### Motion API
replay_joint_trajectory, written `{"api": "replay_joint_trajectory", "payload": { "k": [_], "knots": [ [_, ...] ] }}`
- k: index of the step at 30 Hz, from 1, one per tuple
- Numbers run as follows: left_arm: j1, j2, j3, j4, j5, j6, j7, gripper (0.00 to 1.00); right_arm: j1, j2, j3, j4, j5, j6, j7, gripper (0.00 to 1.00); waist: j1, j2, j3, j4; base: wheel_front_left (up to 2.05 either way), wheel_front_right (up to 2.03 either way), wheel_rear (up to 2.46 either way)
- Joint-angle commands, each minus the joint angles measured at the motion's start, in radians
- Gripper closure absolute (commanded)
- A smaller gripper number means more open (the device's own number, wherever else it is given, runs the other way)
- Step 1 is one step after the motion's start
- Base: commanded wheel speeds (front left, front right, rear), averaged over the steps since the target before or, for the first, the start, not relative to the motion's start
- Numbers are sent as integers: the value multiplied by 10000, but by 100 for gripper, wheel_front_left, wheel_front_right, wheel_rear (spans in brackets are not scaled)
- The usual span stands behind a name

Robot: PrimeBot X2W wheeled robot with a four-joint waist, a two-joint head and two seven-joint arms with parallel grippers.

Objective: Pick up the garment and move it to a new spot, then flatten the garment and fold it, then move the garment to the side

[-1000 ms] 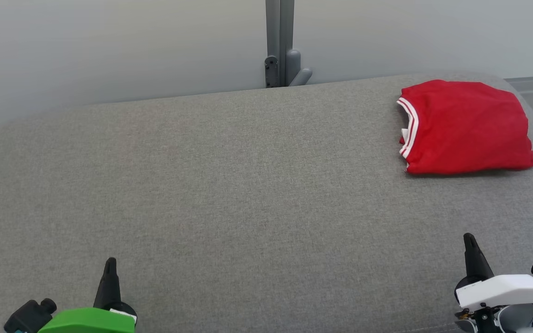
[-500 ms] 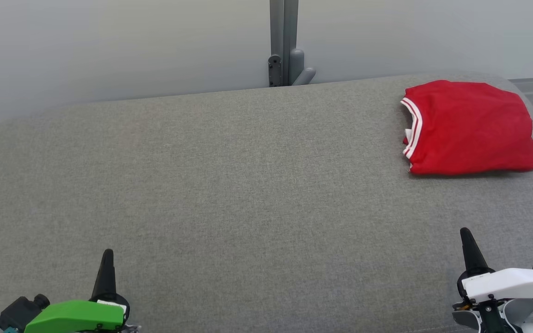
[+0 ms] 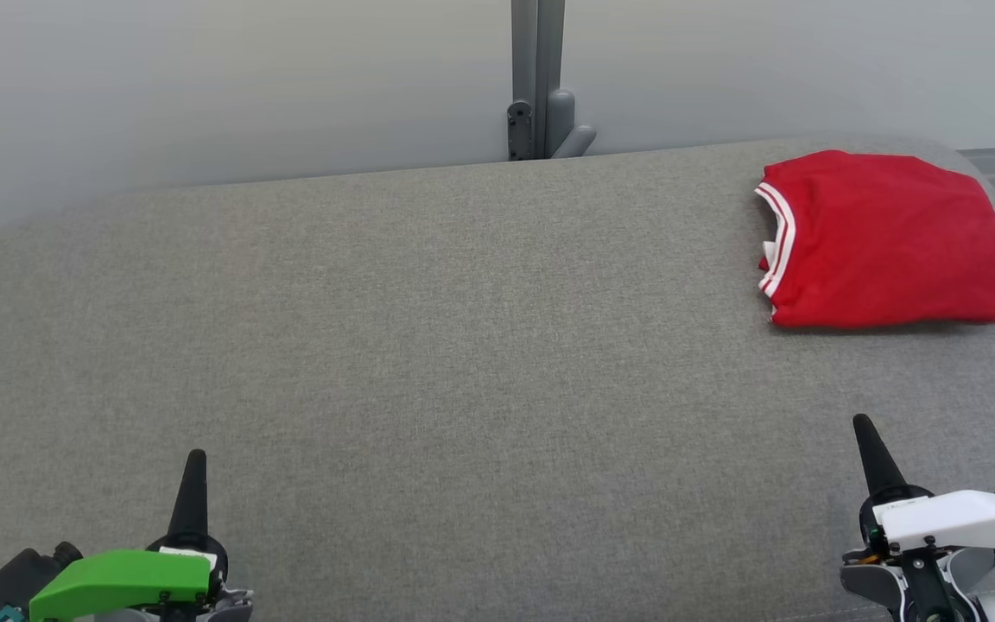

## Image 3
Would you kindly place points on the grey metal partition post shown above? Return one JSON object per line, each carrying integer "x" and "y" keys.
{"x": 536, "y": 78}

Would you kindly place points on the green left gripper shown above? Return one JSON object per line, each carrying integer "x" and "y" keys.
{"x": 117, "y": 579}

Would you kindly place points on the grey fabric sofa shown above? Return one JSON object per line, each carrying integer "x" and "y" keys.
{"x": 463, "y": 389}

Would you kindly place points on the red and white jersey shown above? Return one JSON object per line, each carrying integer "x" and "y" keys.
{"x": 886, "y": 242}

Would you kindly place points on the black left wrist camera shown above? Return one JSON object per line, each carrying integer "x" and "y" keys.
{"x": 27, "y": 574}

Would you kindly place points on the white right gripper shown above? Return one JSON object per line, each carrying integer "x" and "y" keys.
{"x": 955, "y": 518}

